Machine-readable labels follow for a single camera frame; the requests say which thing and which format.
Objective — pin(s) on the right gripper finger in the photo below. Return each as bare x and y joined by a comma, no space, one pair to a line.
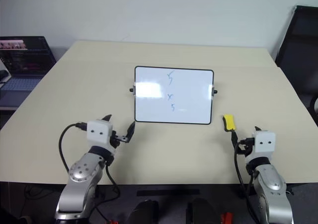
257,129
234,138

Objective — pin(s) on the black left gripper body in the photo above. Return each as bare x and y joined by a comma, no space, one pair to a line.
121,138

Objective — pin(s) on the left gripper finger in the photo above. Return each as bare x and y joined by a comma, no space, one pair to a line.
107,118
131,130

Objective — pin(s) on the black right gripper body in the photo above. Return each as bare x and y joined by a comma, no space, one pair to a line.
246,146

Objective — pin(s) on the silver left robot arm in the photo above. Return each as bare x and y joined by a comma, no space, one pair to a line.
82,171

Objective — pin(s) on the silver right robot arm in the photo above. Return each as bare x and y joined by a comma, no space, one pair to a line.
270,181

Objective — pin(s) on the yellow whiteboard eraser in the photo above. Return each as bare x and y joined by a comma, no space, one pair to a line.
229,122

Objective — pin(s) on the small black-framed whiteboard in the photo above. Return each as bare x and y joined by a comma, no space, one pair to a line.
188,95

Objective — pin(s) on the small red object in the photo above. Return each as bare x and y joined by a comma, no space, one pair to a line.
113,222
227,218

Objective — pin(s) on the dark rounded shape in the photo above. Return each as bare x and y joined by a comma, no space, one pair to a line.
145,212

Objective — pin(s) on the black office chair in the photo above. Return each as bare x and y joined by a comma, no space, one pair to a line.
298,47

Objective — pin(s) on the open laptop computer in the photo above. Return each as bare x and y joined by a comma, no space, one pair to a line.
24,60

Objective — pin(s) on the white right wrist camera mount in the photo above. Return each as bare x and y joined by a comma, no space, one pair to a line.
264,142

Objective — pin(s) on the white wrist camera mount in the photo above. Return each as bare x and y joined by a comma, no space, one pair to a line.
264,142
99,132

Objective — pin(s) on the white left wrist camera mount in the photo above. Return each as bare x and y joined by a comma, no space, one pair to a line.
99,132

